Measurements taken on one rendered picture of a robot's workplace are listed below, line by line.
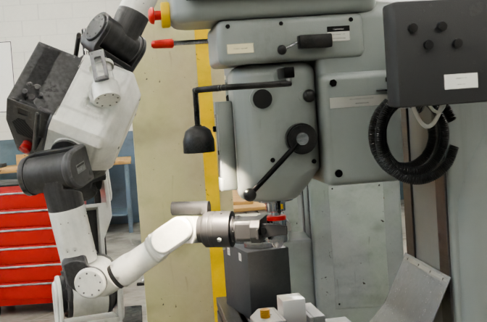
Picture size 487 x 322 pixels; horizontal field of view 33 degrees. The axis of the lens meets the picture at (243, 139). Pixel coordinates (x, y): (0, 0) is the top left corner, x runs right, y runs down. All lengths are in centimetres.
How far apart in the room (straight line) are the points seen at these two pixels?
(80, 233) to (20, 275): 458
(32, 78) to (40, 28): 888
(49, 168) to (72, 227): 15
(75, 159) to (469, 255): 95
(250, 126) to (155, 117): 182
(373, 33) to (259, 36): 26
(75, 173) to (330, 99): 64
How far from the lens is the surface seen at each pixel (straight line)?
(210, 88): 180
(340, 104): 190
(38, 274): 662
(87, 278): 209
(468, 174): 195
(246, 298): 230
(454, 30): 172
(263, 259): 226
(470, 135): 195
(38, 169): 208
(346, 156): 191
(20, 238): 660
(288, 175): 191
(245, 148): 190
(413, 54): 169
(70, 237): 209
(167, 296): 379
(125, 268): 209
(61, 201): 207
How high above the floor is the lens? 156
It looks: 3 degrees down
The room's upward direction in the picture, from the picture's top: 4 degrees counter-clockwise
